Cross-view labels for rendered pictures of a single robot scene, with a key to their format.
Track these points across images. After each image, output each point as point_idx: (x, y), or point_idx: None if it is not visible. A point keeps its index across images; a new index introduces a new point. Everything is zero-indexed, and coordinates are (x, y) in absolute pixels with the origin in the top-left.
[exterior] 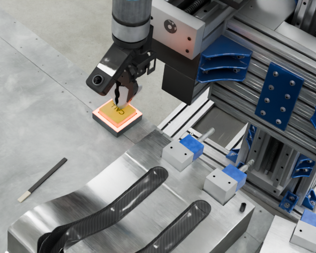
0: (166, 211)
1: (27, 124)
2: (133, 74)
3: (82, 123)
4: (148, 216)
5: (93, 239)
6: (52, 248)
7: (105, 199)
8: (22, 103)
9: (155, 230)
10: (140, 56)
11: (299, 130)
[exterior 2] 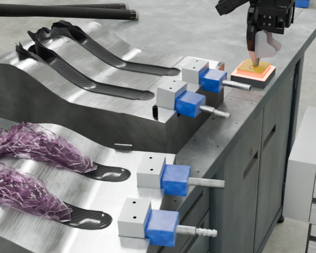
0: (133, 83)
1: (212, 47)
2: (250, 11)
3: (232, 66)
4: (124, 77)
5: (80, 47)
6: None
7: (132, 59)
8: (231, 41)
9: (111, 83)
10: (271, 6)
11: None
